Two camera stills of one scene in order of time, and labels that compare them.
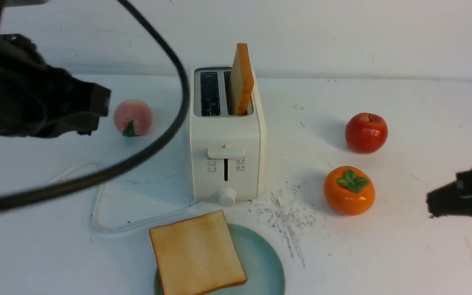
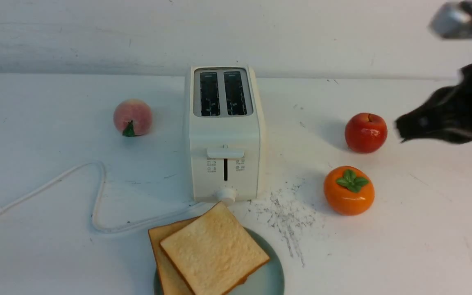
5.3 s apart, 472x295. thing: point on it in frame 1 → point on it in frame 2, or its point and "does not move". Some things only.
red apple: [366, 133] does not move
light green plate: [262, 264] does not move
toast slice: [241, 80] → [214, 253]
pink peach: [132, 117] does not move
